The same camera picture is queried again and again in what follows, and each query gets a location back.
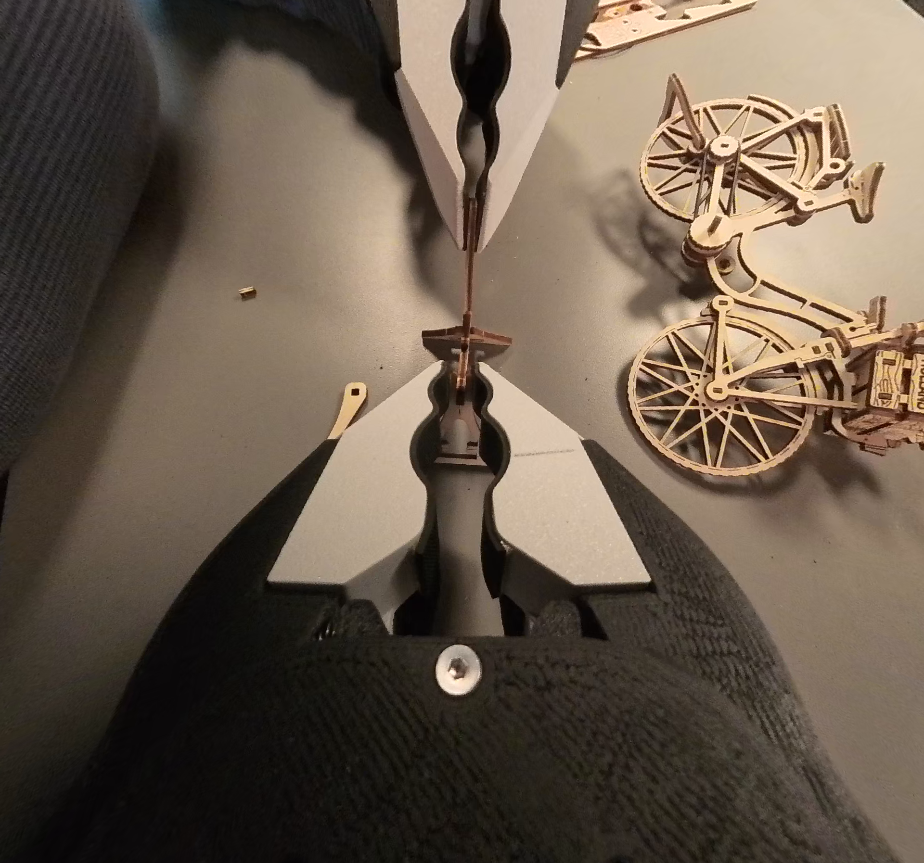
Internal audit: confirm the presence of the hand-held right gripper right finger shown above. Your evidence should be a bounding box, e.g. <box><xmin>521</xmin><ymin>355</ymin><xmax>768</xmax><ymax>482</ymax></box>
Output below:
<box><xmin>473</xmin><ymin>363</ymin><xmax>654</xmax><ymax>635</ymax></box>

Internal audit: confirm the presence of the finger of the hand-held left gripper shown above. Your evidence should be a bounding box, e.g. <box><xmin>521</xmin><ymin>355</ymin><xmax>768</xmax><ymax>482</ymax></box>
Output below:
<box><xmin>475</xmin><ymin>0</ymin><xmax>573</xmax><ymax>254</ymax></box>
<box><xmin>393</xmin><ymin>0</ymin><xmax>475</xmax><ymax>254</ymax></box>

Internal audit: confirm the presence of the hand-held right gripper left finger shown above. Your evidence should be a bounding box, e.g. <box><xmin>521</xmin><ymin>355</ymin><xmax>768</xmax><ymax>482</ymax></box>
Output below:
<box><xmin>266</xmin><ymin>362</ymin><xmax>443</xmax><ymax>635</ymax></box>

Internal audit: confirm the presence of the wooden bicycle model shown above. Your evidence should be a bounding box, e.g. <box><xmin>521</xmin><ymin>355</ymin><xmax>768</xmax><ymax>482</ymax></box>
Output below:
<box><xmin>627</xmin><ymin>73</ymin><xmax>924</xmax><ymax>478</ymax></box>

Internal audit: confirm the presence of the person's upper body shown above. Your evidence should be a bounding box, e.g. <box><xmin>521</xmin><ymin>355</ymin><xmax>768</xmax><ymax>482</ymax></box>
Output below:
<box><xmin>0</xmin><ymin>0</ymin><xmax>161</xmax><ymax>478</ymax></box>

